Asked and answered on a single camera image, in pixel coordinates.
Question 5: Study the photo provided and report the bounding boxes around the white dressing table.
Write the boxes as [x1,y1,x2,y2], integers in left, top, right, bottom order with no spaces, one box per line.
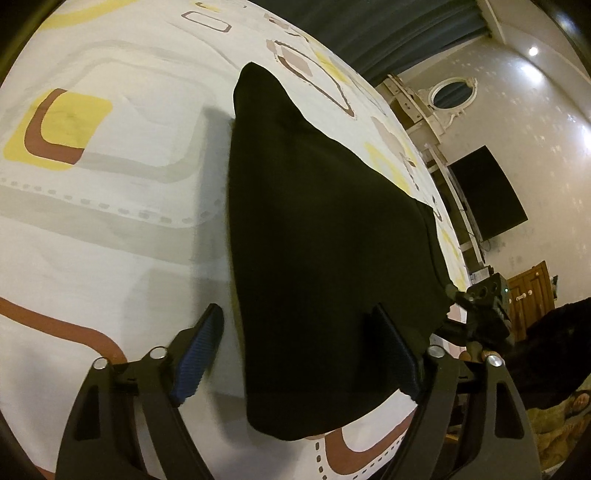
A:
[377,75,445,146]

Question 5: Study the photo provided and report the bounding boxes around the brown wooden cabinet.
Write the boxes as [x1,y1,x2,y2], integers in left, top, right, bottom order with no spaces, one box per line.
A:
[507,261,555,342]

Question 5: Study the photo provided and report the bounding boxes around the white tv stand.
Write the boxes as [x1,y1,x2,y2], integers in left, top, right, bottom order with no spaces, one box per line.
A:
[422,143,494,284]

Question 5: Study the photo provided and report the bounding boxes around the white oval vanity mirror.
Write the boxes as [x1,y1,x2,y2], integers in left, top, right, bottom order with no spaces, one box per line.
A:
[428,77,478,130]

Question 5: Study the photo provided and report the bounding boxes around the black pants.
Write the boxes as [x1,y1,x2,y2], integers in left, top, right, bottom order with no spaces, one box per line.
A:
[228,64,451,441]

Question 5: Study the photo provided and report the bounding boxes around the patterned white bed sheet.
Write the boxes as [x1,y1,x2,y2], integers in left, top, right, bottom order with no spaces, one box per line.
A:
[1,1,468,479]

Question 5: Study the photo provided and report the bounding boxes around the black flat television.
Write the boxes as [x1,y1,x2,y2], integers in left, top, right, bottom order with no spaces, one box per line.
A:
[449,145,528,241]

